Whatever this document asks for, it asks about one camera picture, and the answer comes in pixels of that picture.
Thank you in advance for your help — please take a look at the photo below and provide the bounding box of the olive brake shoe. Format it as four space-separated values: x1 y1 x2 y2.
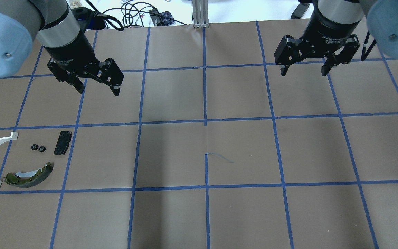
4 162 54 188

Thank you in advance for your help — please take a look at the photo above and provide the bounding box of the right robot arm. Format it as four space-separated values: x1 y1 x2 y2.
274 0 398 76

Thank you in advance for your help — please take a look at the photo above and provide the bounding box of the black brake pad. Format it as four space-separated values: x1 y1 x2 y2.
53 131 72 155

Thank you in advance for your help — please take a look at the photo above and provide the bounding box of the bag of wooden pieces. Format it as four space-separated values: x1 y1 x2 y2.
67 0 83 9

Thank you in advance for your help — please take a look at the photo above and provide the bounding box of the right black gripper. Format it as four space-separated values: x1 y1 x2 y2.
274 10 360 77

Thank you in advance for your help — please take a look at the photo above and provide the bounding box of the aluminium frame post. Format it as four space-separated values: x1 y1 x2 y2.
192 0 210 28

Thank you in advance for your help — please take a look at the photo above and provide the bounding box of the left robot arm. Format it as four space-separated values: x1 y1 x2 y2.
0 0 124 96

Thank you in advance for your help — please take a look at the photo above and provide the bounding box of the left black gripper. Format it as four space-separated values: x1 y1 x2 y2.
44 31 124 96

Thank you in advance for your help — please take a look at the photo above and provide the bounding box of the black cable bundle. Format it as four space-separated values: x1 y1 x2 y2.
95 0 189 30

